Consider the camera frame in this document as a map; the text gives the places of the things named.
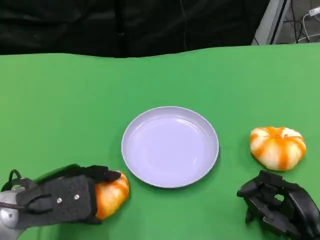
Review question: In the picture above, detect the black backdrop curtain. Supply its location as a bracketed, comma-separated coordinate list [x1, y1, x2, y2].
[0, 0, 271, 59]

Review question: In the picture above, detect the grey metal frame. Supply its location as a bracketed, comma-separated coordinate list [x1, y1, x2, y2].
[251, 0, 292, 46]

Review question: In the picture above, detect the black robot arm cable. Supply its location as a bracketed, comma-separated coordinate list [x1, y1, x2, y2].
[1, 169, 23, 192]
[0, 201, 28, 211]

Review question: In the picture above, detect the orange white toy bread roll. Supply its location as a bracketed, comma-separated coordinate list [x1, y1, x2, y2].
[94, 170, 131, 221]
[249, 126, 307, 172]

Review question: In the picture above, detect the white cable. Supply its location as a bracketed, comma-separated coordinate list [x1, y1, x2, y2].
[297, 12, 320, 42]

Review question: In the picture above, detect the black floor cable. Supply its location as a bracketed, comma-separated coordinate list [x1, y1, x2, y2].
[283, 0, 311, 42]

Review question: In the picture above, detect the green table cloth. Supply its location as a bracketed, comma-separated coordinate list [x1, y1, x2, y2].
[0, 41, 320, 240]

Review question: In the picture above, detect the lilac plate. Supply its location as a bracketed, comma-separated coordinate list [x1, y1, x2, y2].
[121, 106, 220, 189]

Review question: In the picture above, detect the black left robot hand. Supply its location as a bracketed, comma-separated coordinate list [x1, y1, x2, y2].
[14, 163, 122, 225]

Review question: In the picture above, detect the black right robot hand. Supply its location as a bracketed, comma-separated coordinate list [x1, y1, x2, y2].
[236, 169, 320, 240]

